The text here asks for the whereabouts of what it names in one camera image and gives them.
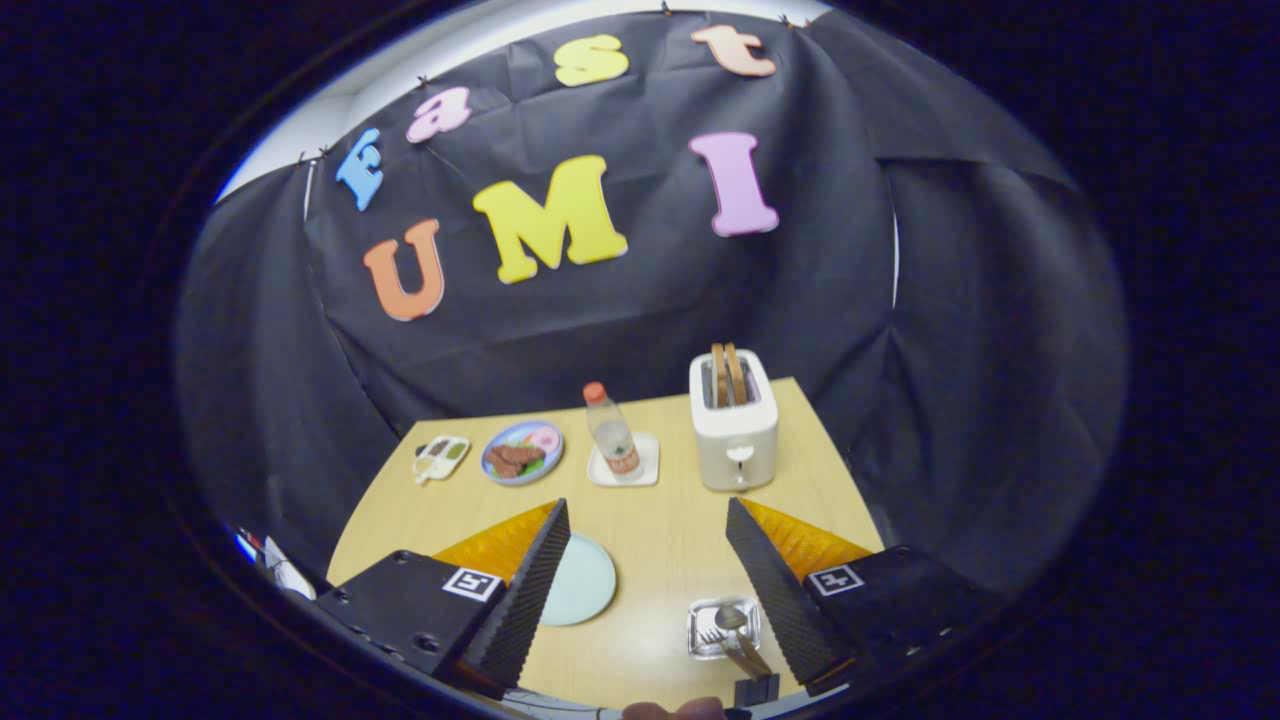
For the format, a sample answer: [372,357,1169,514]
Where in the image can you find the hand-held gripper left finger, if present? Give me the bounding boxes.
[315,497,572,701]

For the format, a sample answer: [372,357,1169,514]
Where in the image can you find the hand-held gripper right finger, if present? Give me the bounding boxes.
[725,496,1006,699]

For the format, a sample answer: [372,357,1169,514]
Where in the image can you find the metal spoon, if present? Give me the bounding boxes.
[714,604,771,671]

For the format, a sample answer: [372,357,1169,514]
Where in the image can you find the fork with wooden handle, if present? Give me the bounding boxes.
[696,627,774,683]

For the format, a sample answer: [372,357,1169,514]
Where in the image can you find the pale green plate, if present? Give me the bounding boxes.
[537,533,618,628]

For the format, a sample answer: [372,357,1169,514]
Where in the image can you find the brown meat slices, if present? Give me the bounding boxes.
[485,444,547,478]

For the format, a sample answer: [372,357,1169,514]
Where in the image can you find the blue patterned plate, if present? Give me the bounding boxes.
[480,420,565,487]

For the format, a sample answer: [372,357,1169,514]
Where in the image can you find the white toaster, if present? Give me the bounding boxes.
[689,349,780,492]

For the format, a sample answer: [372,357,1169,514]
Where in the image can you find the white divided sauce dish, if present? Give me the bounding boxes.
[413,435,472,486]

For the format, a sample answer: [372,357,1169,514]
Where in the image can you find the clear plastic water bottle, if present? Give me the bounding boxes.
[583,381,642,476]

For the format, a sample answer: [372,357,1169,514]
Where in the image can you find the white square coaster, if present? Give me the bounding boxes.
[587,432,661,488]

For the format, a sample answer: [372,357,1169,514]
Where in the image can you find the white flat panel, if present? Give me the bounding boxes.
[262,535,319,601]

